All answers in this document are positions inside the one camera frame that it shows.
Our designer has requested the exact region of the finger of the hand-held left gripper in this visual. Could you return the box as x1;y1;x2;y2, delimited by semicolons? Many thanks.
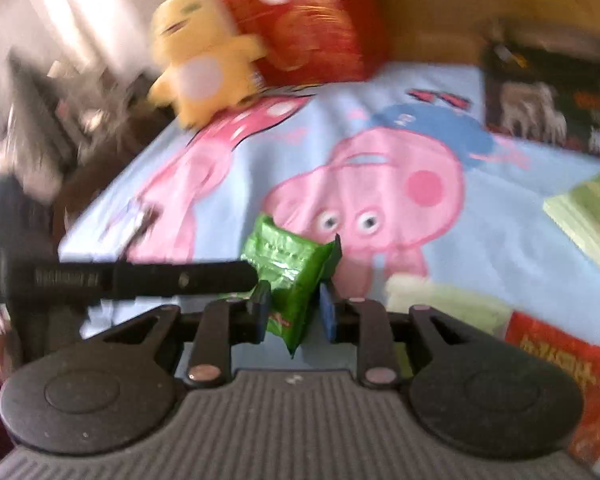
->
110;259;258;302

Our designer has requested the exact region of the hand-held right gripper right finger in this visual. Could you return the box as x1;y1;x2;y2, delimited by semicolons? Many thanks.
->
319;282;506;390

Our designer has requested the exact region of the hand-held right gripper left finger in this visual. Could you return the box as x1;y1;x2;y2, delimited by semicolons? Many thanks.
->
80;280;273;388

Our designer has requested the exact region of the bright green snack packet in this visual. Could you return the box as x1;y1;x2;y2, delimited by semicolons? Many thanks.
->
219;214;342;359

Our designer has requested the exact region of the translucent leafy green packet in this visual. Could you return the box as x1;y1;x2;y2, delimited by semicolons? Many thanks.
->
384;276;513;341

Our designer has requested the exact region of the orange red snack packet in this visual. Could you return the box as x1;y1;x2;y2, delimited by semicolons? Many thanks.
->
504;311;600;463

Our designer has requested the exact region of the large yellow-green snack packet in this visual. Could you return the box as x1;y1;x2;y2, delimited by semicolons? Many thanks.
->
543;165;600;274

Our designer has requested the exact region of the black printed box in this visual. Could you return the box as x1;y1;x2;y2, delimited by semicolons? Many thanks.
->
482;17;600;163

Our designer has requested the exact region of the dark bedside furniture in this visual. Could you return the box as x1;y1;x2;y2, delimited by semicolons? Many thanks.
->
0;50;176;226

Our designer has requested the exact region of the printed blanket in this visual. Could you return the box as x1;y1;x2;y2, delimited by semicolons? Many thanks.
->
57;60;600;466

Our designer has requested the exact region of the yellow plush chick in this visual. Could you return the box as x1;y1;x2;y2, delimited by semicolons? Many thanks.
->
147;0;268;130

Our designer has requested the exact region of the red gift bag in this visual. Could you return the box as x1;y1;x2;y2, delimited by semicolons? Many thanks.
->
215;0;386;86

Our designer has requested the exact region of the wooden board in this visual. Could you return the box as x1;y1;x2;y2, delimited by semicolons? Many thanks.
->
370;0;600;66

